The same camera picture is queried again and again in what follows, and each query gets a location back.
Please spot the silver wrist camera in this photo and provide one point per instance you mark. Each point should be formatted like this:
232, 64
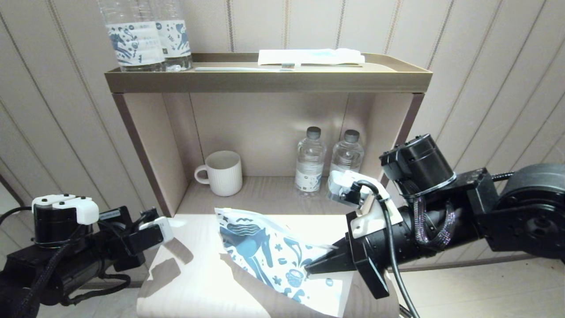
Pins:
348, 181
161, 229

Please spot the white ribbed mug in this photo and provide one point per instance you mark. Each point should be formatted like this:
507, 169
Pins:
225, 176

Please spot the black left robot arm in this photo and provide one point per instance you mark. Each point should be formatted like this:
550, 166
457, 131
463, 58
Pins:
53, 269

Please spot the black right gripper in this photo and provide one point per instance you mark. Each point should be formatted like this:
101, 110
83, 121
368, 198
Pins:
388, 247

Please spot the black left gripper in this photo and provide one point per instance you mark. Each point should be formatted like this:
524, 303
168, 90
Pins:
114, 247

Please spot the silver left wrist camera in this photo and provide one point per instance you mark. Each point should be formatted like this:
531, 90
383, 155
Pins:
161, 229

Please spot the large clear water bottle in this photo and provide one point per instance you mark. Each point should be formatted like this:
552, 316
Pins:
176, 37
132, 44

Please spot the light blue toothbrush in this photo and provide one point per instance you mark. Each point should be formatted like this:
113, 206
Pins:
238, 69

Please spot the small clear water bottle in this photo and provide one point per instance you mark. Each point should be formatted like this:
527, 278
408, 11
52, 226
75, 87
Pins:
309, 168
348, 154

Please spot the white wrapped toothbrush packet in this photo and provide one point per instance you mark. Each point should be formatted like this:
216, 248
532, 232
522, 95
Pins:
309, 56

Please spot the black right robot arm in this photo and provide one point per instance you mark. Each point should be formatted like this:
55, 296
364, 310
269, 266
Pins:
529, 221

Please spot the white wall mounted object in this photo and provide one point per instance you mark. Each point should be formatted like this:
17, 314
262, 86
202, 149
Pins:
5, 198

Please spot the black table knob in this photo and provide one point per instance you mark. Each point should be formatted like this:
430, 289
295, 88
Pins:
403, 313

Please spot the brown open shelf unit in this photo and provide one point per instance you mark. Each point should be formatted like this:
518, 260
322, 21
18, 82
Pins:
265, 81

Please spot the blue horse print bag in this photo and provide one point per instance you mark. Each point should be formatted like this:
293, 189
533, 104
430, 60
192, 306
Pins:
265, 251

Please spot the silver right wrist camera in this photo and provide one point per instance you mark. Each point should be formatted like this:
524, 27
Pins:
348, 181

